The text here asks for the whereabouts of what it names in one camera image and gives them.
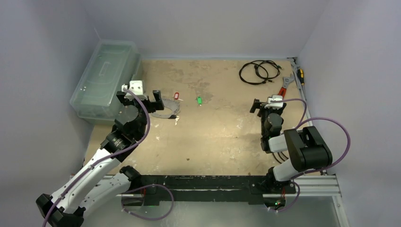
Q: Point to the red tagged key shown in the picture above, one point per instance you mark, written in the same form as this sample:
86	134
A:
177	97

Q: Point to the black tagged key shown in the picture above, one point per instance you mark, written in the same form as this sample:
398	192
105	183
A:
175	117

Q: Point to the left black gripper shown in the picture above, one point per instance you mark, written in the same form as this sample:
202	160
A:
152	105

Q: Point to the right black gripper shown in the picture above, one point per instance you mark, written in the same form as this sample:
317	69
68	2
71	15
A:
266	109

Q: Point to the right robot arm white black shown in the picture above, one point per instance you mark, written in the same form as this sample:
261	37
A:
306	148

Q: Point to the aluminium frame rail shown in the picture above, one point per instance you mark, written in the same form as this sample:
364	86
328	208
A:
305	185

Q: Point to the red handled adjustable wrench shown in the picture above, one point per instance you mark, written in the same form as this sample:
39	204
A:
286	82

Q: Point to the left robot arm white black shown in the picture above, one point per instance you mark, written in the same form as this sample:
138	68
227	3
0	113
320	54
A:
86	191

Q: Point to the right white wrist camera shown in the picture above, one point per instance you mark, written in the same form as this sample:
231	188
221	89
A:
274	102

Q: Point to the yellow black screwdriver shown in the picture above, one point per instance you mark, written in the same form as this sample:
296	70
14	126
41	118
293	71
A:
300	75

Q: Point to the green tagged key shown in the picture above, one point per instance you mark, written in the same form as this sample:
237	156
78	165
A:
199	100

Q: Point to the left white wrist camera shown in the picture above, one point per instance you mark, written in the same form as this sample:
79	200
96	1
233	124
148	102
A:
135	86

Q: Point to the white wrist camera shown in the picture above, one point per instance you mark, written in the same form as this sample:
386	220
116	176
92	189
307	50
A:
274	102
135	86

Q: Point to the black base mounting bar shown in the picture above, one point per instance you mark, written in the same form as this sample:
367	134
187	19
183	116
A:
150	190

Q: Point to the clear plastic storage box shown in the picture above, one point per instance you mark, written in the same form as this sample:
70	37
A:
112	64

